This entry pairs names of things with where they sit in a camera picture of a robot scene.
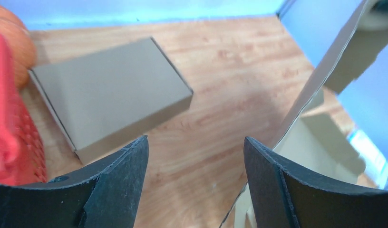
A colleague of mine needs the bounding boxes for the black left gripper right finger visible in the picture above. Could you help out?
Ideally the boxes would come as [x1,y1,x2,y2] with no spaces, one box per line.
[243,137,388,228]

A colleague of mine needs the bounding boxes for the orange pumpkin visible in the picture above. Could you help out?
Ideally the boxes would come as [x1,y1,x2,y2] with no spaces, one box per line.
[0,5,38,90]

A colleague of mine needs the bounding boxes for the brown cardboard box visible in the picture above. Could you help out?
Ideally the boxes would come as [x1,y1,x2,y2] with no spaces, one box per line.
[30,37,194,165]

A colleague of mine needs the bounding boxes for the red plastic shopping basket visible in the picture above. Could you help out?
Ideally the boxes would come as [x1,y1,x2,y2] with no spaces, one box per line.
[0,34,47,186]

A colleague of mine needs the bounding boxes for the brown cardboard sheet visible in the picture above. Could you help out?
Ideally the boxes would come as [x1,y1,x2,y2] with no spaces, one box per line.
[221,0,388,228]

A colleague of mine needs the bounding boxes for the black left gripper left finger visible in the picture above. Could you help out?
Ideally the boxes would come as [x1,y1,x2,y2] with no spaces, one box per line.
[0,135,149,228]

